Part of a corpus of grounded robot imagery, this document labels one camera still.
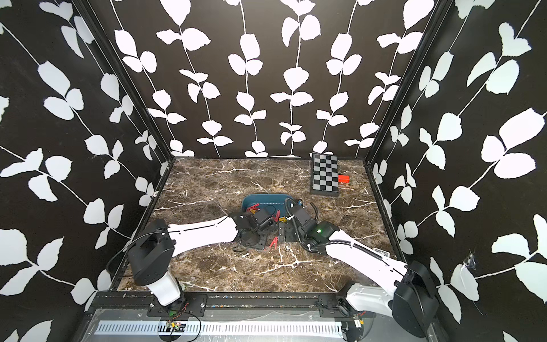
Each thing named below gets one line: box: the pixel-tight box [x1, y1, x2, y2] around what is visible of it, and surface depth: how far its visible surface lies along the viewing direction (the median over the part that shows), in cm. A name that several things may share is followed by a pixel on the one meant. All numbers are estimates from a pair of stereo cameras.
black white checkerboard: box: [309, 153, 340, 198], surface depth 113 cm
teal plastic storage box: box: [241, 193, 293, 218], surface depth 103 cm
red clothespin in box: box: [246, 203, 262, 215], surface depth 100 cm
